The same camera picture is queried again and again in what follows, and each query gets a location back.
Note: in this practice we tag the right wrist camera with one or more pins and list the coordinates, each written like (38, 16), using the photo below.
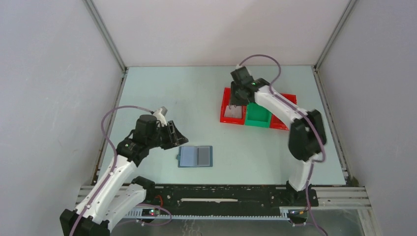
(241, 68)

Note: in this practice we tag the slotted cable duct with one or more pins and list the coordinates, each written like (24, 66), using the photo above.
(151, 214)

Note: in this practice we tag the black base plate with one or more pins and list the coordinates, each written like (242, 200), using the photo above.
(236, 200)

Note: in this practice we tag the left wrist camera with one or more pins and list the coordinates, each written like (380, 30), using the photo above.
(162, 114)

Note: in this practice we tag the right red bin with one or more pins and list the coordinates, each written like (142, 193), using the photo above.
(275, 122)

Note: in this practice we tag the red bin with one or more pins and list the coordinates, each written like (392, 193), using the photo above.
(275, 122)
(224, 104)

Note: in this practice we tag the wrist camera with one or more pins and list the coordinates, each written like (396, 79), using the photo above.
(241, 68)
(162, 114)

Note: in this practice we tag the blue leather card holder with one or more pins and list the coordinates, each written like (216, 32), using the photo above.
(187, 157)

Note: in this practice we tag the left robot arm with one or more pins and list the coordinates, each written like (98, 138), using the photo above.
(99, 212)

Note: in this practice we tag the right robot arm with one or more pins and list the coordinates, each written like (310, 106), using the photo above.
(307, 136)

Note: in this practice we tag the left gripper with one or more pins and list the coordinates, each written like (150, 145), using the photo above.
(175, 139)

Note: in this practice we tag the green bin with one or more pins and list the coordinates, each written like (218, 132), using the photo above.
(257, 116)

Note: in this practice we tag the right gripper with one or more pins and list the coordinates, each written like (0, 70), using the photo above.
(234, 100)

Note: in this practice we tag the left red bin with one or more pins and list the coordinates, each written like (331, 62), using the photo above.
(224, 104)

